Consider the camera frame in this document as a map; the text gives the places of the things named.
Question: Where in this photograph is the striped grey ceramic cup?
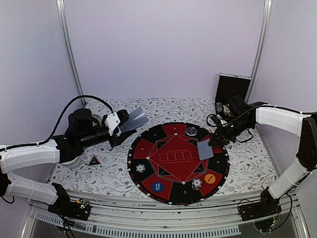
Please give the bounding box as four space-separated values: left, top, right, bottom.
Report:
92 114 102 124

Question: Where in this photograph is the right aluminium frame post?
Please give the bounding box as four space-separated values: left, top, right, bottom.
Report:
249 0 272 80

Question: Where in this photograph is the left poker chip row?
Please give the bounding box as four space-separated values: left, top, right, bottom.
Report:
215 102 223 114

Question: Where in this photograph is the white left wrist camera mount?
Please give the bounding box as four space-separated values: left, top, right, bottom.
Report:
105 113 121 136

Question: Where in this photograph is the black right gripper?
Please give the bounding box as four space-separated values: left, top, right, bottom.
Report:
209 117 254 146

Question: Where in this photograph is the black white dealer button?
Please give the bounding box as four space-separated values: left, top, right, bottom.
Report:
186 126 198 136

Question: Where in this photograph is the blue small blind button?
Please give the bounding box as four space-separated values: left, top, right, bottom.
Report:
152 181 164 193

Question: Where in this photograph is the boxed card deck in case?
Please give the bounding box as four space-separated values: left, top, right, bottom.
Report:
222 105 232 116

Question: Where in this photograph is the front aluminium rail frame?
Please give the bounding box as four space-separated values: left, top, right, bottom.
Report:
21 191 313 238

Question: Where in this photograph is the white bowl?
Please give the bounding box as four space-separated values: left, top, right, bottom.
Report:
61 157 80 167

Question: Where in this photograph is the orange big blind button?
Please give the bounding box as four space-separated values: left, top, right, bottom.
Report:
205 174 216 184

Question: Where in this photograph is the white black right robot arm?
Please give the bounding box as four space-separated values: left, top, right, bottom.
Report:
209 95 317 216

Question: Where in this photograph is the left aluminium frame post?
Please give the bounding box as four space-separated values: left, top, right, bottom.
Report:
56 0 84 96

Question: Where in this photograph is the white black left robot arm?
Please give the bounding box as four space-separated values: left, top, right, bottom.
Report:
0 108 135 215

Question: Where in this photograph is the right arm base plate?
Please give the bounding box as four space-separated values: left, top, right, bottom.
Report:
237 197 282 221

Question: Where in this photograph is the round red black poker mat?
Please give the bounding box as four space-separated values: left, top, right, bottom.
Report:
127 122 230 205

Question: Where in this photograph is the aluminium frame post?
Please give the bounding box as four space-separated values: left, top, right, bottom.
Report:
249 0 272 80
56 0 84 96

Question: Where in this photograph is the blue playing card deck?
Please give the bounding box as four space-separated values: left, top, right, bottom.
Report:
119 108 149 132

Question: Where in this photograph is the black triangular card holder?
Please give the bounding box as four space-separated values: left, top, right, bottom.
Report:
88 155 100 166

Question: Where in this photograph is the white blue poker chip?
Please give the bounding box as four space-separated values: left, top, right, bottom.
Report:
135 164 146 173

